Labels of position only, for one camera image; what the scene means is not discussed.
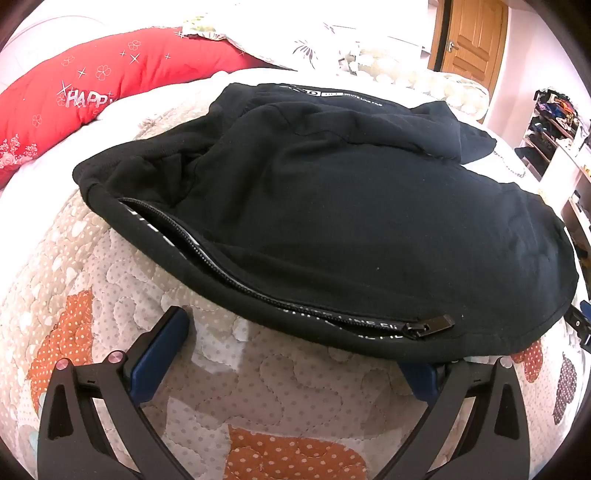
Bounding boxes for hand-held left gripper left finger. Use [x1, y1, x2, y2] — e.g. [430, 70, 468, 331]
[37, 305, 195, 480]

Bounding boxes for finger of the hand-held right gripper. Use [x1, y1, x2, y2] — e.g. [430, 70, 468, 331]
[566, 299, 591, 356]

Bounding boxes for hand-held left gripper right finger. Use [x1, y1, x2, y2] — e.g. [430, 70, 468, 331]
[383, 355, 532, 480]

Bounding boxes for black pants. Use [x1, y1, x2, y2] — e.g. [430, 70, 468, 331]
[72, 82, 580, 363]

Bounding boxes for heart patterned quilt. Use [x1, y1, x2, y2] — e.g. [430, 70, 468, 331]
[0, 69, 591, 480]

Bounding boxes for cluttered shelf rack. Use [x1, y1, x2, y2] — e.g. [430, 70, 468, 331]
[515, 85, 591, 259]

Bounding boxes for red printed pillow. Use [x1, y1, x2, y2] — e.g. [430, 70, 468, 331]
[0, 25, 296, 190]

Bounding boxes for wooden door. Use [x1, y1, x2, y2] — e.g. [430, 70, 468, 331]
[427, 0, 509, 84]

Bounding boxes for white floral pillow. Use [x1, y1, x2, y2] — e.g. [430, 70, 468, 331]
[180, 14, 435, 77]

